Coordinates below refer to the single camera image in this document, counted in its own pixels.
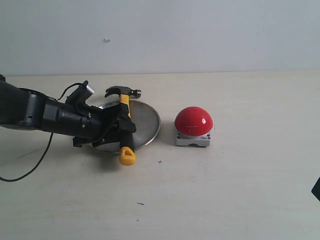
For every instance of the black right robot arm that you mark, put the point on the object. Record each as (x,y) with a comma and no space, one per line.
(316,189)

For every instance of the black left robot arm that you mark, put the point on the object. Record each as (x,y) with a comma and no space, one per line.
(27,109)

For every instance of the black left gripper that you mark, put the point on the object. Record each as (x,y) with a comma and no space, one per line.
(103,126)

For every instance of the red dome push button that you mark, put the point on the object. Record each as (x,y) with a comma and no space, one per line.
(193,126)

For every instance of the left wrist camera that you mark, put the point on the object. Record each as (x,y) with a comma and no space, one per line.
(78,97)

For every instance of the yellow black claw hammer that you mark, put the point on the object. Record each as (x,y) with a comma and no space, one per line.
(127,156)

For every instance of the round steel plate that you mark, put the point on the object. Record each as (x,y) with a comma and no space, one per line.
(146,120)

